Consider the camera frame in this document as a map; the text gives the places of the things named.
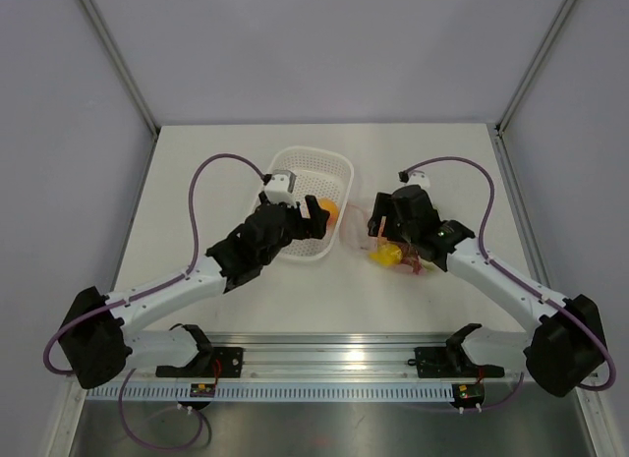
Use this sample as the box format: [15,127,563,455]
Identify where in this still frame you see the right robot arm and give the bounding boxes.
[368,184,615,397]

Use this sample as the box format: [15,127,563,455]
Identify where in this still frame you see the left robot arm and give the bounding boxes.
[58,196,330,389]

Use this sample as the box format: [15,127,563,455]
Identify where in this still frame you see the aluminium frame post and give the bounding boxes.
[77,0,161,141]
[494,0,580,138]

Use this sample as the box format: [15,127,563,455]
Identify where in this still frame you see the fake yellow pear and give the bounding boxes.
[369,243,404,267]

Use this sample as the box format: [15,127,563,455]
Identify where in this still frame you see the white slotted cable duct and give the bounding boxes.
[86,381,454,403]

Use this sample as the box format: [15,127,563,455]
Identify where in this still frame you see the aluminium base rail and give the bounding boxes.
[117,331,542,383]

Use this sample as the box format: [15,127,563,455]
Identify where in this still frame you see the left aluminium frame post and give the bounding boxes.
[77,0,161,141]

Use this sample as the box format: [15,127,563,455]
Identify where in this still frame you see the fake red grapes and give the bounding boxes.
[399,249,434,275]

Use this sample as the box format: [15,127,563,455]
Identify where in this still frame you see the black mounting plate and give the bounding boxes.
[415,345,505,379]
[155,346,246,379]

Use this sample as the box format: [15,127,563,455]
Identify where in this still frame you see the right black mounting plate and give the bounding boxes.
[415,345,505,379]

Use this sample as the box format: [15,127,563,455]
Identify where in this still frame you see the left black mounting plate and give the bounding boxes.
[155,346,246,379]

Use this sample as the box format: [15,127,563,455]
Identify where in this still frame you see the fake orange fruit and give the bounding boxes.
[317,198,340,229]

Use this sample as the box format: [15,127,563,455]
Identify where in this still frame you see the right aluminium frame post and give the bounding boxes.
[494,0,580,138]

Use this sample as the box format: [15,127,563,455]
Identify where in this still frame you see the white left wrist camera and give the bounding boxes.
[263,170,297,207]

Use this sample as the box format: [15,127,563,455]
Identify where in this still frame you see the white perforated plastic basket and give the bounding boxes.
[267,146,354,263]

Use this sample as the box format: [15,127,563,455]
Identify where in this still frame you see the clear zip top bag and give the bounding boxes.
[339,203,437,276]

